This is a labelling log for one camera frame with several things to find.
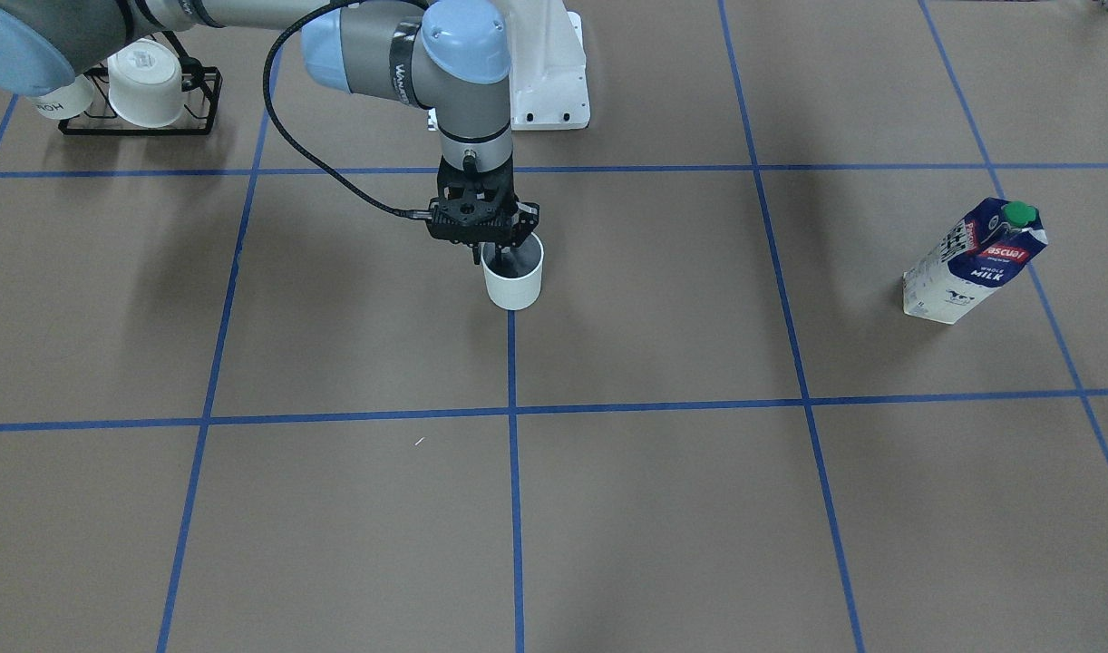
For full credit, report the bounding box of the white mug grey interior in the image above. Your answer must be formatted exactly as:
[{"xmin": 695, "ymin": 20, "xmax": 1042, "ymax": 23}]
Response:
[{"xmin": 482, "ymin": 234, "xmax": 545, "ymax": 312}]

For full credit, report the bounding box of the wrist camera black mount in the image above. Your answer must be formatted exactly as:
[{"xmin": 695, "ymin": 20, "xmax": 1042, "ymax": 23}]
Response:
[{"xmin": 425, "ymin": 159, "xmax": 540, "ymax": 245}]

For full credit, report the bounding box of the white mug on rack upper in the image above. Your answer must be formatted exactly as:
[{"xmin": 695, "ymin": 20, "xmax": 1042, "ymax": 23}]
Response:
[{"xmin": 105, "ymin": 38, "xmax": 185, "ymax": 129}]

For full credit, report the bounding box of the white mug on rack lower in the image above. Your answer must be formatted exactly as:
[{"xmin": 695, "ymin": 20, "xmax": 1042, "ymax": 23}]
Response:
[{"xmin": 25, "ymin": 75, "xmax": 98, "ymax": 121}]

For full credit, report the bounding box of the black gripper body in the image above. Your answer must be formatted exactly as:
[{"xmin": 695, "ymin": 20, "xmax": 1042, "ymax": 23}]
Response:
[{"xmin": 492, "ymin": 212, "xmax": 540, "ymax": 249}]

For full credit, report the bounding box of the white mug on rack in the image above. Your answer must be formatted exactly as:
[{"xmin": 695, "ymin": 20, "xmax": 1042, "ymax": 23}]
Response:
[
  {"xmin": 25, "ymin": 75, "xmax": 98, "ymax": 121},
  {"xmin": 105, "ymin": 38, "xmax": 185, "ymax": 129}
]

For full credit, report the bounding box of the white camera pole base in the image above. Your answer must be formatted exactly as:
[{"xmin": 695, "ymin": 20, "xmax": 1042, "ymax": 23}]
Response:
[{"xmin": 495, "ymin": 1, "xmax": 591, "ymax": 130}]

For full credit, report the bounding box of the black wire mug rack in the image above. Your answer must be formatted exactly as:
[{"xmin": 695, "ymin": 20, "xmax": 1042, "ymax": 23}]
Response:
[{"xmin": 57, "ymin": 32, "xmax": 223, "ymax": 136}]

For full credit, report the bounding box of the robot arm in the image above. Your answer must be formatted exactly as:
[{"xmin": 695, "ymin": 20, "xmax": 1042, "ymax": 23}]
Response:
[{"xmin": 0, "ymin": 1, "xmax": 540, "ymax": 264}]

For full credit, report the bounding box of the milk carton blue white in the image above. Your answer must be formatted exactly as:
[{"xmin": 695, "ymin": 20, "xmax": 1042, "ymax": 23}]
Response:
[{"xmin": 902, "ymin": 197, "xmax": 1048, "ymax": 324}]

